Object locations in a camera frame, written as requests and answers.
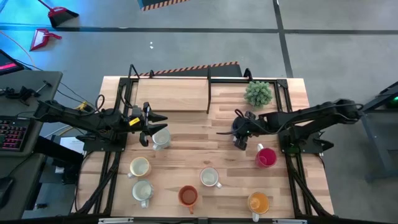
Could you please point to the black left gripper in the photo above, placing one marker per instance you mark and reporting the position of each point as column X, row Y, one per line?
column 136, row 121

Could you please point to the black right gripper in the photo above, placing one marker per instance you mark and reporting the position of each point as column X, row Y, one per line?
column 255, row 124

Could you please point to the white mug yellow rim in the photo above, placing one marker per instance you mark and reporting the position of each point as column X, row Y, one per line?
column 140, row 167

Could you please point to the grey diamond pattern mug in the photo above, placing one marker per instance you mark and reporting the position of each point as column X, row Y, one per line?
column 209, row 176

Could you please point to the orange faceted mug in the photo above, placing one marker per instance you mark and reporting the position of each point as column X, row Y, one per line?
column 188, row 196

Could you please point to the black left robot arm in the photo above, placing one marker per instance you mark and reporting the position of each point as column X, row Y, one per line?
column 77, row 119

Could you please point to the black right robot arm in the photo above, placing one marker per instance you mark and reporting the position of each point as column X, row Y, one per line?
column 311, row 116

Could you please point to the raised wooden shelf board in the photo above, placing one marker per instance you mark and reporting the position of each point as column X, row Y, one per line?
column 174, row 96

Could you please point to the green potted plant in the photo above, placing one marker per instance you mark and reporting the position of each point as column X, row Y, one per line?
column 258, row 94

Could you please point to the black hazard-striped ramp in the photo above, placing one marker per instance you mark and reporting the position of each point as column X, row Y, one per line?
column 224, row 71
column 146, row 3

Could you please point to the plain white mug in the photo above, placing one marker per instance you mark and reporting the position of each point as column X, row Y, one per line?
column 142, row 190

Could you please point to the white paper sheet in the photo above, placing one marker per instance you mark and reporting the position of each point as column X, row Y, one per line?
column 73, row 144

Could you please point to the black desk crossbar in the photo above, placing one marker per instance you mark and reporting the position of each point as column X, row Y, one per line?
column 59, row 151

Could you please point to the grey side desk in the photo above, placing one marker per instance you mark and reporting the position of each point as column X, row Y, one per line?
column 31, row 81

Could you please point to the black tool on desk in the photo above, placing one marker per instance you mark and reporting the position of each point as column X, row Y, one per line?
column 23, row 92

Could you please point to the red dustpan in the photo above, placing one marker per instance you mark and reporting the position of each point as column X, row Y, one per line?
column 42, row 37

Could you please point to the red and black broom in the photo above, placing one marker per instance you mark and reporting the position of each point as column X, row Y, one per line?
column 60, row 15

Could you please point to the backlit black keyboard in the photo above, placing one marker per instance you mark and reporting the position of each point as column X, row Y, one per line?
column 12, row 133

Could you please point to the black screen pink display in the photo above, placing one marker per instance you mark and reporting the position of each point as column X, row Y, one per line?
column 7, row 62

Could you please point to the black computer mouse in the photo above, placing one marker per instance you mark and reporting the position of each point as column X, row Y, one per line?
column 4, row 189

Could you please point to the silver metal bracket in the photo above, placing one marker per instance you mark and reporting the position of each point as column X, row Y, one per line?
column 115, row 220
column 289, row 221

